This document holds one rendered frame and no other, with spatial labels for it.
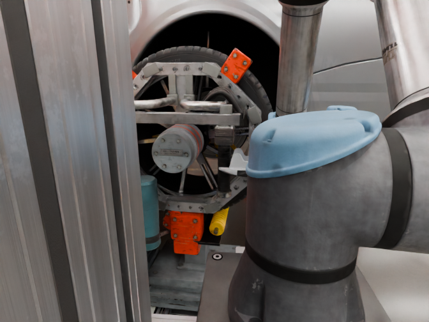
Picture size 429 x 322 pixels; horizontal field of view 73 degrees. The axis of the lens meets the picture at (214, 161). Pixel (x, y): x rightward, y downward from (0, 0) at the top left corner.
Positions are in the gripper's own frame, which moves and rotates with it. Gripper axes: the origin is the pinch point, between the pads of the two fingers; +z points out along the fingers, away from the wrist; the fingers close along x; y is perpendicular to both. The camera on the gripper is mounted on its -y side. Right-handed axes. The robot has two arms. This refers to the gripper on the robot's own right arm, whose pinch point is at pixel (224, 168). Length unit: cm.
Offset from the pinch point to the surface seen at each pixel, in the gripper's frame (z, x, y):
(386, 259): -91, -87, -83
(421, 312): -90, -46, -83
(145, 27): 37, -46, 43
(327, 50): -35, -46, 34
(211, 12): 10, -46, 48
